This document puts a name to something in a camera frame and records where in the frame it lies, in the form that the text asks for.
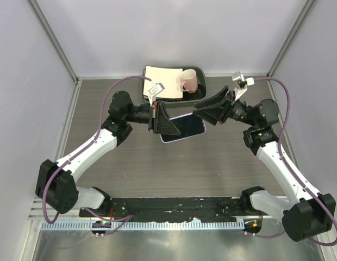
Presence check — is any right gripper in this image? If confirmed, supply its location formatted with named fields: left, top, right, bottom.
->
left=194, top=85, right=258, bottom=127

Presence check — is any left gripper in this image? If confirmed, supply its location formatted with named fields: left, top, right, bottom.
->
left=124, top=101, right=181, bottom=135

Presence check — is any phone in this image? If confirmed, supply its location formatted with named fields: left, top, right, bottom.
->
left=160, top=113, right=206, bottom=144

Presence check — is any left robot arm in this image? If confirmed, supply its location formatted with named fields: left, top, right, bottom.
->
left=35, top=91, right=181, bottom=217

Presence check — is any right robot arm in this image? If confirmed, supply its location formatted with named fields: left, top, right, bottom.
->
left=193, top=86, right=336, bottom=242

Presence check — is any dark green tray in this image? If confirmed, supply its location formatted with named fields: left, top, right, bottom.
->
left=142, top=66, right=206, bottom=104

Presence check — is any pink mug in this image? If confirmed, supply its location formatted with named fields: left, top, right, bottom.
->
left=180, top=69, right=198, bottom=93

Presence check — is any cream notebook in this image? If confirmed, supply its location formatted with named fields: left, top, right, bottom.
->
left=144, top=66, right=183, bottom=100

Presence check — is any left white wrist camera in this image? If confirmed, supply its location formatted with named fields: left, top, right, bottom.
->
left=147, top=81, right=165, bottom=106

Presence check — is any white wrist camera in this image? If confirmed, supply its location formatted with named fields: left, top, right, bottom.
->
left=232, top=71, right=254, bottom=101
left=147, top=81, right=165, bottom=106

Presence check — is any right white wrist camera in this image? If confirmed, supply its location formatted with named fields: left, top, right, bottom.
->
left=232, top=71, right=254, bottom=101

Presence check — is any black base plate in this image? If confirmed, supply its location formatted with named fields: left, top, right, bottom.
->
left=79, top=196, right=274, bottom=221

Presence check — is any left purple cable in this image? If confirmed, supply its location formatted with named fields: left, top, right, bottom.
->
left=43, top=76, right=158, bottom=236

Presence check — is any slotted cable duct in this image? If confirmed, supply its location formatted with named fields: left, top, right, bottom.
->
left=41, top=219, right=245, bottom=231

